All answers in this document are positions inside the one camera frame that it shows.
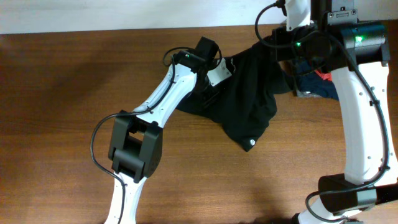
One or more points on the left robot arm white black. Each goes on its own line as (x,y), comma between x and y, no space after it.
(135,149)

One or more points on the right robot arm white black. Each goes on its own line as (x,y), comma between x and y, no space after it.
(356,55)

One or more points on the grey folded garment bottom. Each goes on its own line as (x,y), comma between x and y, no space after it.
(306,94)

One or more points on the navy folded garment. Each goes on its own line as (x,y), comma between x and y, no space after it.
(307,80)

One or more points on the black t-shirt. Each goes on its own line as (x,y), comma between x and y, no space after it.
(244,103)

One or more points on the red folded garment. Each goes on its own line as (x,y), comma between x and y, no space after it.
(324,76)

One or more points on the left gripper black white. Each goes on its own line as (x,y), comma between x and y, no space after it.
(209,94)

